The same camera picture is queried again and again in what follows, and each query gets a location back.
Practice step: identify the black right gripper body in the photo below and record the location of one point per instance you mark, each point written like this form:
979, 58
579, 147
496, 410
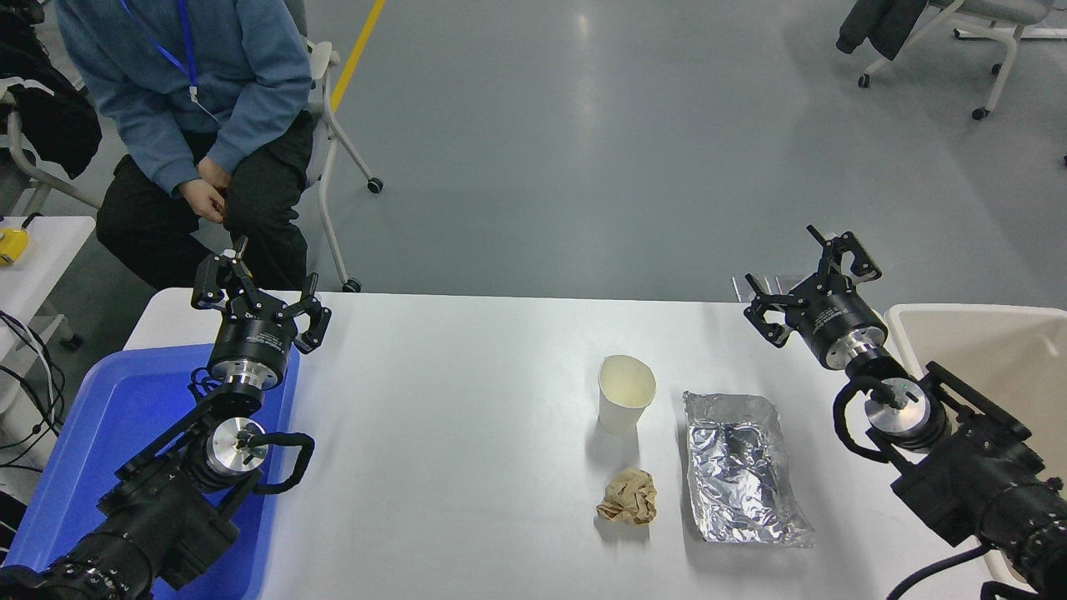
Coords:
834, 321

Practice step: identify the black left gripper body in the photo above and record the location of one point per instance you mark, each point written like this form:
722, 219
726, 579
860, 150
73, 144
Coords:
250, 342

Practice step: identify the white paper cup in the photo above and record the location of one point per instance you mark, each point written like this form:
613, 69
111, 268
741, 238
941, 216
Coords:
625, 400

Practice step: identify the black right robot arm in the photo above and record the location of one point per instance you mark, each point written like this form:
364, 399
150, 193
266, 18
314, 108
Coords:
975, 483

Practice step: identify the person's right hand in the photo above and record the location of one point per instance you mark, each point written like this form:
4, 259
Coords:
200, 198

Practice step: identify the person's left hand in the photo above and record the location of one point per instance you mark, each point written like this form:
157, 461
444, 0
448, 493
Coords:
214, 172

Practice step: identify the white side table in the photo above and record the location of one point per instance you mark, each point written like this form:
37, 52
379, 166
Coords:
46, 258

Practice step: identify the silver foil tray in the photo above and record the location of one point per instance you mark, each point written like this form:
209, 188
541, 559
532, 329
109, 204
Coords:
738, 471

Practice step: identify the large pale bin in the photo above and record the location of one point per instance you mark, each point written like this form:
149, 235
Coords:
992, 342

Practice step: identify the blue plastic tray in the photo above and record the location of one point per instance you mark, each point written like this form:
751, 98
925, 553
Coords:
100, 408

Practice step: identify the yellow device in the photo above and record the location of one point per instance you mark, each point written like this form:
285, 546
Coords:
12, 245

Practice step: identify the white wheeled chair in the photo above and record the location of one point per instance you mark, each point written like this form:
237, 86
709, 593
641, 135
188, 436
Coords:
329, 125

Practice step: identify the person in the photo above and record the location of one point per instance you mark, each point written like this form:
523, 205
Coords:
158, 75

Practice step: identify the crumpled tan paper ball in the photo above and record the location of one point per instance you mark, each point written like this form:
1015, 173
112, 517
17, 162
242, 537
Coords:
629, 498

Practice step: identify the black garment pile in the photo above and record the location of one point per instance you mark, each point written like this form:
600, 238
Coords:
42, 108

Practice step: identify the black jacket on chair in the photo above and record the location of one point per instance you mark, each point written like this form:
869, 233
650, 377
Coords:
884, 25

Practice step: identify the white chair with grey seat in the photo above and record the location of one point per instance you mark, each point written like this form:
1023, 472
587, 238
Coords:
1013, 42

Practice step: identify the grey metal chair frame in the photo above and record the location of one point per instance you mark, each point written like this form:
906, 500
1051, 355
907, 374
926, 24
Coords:
35, 173

